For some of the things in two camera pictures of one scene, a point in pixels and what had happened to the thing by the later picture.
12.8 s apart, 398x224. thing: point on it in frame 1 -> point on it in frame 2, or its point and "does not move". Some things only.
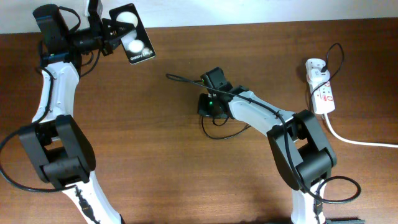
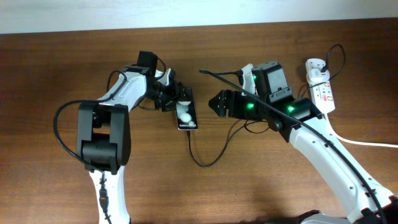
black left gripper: [106, 41] -> [175, 93]
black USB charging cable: [323, 69] -> [262, 122]
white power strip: [321, 94] does not move
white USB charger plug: [316, 76] does not move
